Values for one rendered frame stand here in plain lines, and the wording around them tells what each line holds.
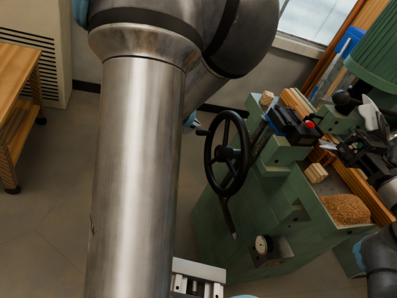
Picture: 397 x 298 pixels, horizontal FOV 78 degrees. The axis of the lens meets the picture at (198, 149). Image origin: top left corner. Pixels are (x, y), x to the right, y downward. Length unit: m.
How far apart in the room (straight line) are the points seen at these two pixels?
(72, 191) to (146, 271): 1.40
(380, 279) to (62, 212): 1.39
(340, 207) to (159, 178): 0.60
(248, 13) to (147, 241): 0.24
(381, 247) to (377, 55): 0.47
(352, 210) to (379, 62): 0.39
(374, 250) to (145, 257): 0.48
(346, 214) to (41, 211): 1.39
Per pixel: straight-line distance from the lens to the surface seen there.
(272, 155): 0.76
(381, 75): 0.82
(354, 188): 0.89
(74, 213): 1.55
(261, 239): 0.88
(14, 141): 1.67
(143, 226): 0.23
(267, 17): 0.31
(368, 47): 0.83
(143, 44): 0.24
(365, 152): 0.61
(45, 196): 1.63
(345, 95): 0.63
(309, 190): 0.79
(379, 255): 0.61
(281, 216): 0.88
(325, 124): 0.91
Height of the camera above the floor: 1.34
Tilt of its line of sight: 41 degrees down
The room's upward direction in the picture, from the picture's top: 24 degrees clockwise
